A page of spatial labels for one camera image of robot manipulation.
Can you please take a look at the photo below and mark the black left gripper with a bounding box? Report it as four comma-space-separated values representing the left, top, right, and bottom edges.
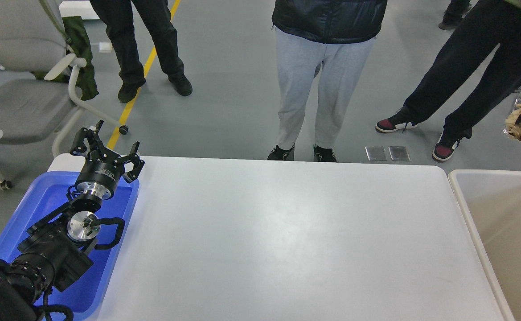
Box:
71, 120, 145, 200

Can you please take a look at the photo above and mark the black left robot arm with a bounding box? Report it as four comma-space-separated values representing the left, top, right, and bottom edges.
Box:
0, 120, 145, 321

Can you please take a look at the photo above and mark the blue plastic tray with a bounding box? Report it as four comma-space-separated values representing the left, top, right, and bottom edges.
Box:
0, 171, 139, 321

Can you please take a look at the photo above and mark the white plastic bin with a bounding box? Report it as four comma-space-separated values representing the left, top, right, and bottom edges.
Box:
448, 170, 521, 321

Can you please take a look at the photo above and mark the person with red sneakers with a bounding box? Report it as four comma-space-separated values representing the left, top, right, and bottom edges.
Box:
376, 0, 521, 162

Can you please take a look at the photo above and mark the grey office chair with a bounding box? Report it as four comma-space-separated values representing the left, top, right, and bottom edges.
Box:
0, 0, 129, 156

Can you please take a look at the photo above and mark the green jacket on chair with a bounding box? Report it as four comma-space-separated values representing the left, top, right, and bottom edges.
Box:
48, 13, 99, 100

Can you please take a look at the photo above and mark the person in black trousers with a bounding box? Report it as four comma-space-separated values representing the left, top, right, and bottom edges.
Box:
90, 0, 193, 103

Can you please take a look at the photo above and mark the metal floor outlet plate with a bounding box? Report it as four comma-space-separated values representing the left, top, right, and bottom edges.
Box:
365, 146, 387, 162

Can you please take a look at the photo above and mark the person in grey sweatpants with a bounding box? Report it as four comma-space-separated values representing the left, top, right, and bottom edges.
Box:
267, 0, 388, 162

